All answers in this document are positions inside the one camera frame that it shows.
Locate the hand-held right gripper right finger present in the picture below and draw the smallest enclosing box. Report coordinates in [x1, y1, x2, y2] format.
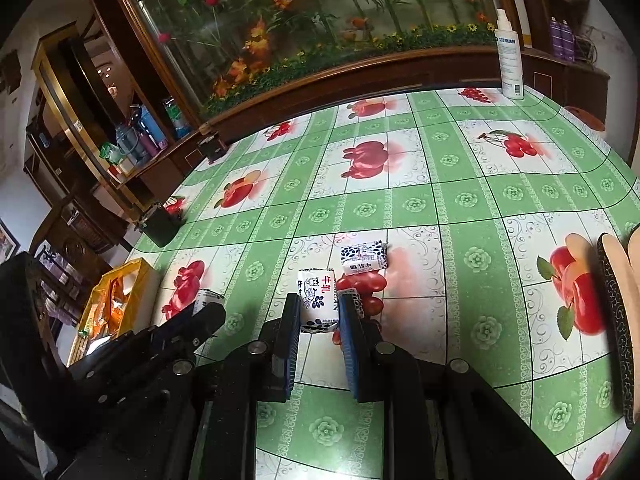
[337, 294, 576, 480]

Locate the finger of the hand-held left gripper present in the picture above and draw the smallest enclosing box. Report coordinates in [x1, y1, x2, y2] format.
[165, 305, 227, 358]
[150, 305, 198, 346]

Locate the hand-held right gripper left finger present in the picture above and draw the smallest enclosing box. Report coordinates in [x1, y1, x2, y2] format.
[60, 295, 303, 480]

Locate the white black-patterned milk candy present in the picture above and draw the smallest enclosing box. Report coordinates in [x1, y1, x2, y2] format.
[340, 240, 390, 277]
[297, 267, 337, 333]
[192, 289, 224, 311]

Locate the yellow cardboard box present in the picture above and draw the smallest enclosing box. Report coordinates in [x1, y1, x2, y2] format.
[67, 257, 162, 367]

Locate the small orange snack packet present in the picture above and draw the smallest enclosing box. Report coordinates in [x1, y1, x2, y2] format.
[97, 280, 126, 336]

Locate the black square container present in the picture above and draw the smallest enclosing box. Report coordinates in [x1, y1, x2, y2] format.
[137, 201, 183, 248]

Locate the small black box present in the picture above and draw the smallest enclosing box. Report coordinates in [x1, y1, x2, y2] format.
[196, 130, 232, 162]

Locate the light blue jug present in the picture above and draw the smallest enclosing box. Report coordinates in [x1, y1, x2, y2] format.
[115, 122, 141, 161]

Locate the blue bottle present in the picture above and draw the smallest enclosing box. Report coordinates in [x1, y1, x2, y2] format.
[140, 105, 168, 147]

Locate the green bottle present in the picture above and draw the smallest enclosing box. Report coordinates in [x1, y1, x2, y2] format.
[162, 99, 192, 138]

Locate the black patterned glasses case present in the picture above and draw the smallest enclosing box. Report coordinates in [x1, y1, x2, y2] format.
[596, 232, 640, 430]

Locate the artificial flower glass display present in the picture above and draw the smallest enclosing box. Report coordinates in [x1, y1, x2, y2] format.
[105, 0, 506, 116]

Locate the brown round stool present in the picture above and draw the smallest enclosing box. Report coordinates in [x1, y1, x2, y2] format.
[565, 105, 607, 133]

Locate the white spray bottle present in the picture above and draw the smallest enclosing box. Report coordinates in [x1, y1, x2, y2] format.
[494, 8, 526, 101]

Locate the black tangled cable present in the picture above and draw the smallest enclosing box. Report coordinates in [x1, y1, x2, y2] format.
[575, 30, 598, 66]

